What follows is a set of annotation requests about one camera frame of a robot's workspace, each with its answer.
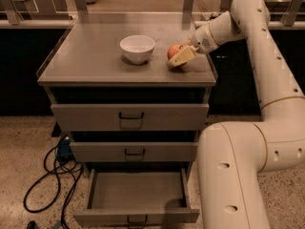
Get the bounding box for blue power box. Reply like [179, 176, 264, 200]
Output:
[56, 137, 74, 161]

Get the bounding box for red apple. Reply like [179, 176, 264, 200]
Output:
[167, 44, 186, 67]

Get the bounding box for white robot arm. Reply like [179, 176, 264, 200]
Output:
[168, 0, 305, 229]

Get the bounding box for grey middle drawer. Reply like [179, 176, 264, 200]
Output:
[70, 141, 196, 162]

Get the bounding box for white ceramic bowl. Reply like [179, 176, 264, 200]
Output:
[120, 35, 155, 64]

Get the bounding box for white horizontal rail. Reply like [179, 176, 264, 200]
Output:
[0, 20, 305, 31]

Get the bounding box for black floor cable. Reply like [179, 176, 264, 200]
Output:
[22, 143, 84, 229]

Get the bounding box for grey top drawer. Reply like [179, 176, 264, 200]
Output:
[51, 104, 209, 132]

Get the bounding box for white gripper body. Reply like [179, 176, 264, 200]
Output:
[191, 22, 218, 53]

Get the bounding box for grey open bottom drawer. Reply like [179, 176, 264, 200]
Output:
[74, 169, 199, 227]

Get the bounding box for grey metal drawer cabinet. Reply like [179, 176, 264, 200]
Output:
[38, 13, 216, 169]

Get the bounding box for left background steel table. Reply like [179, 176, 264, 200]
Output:
[0, 0, 70, 24]

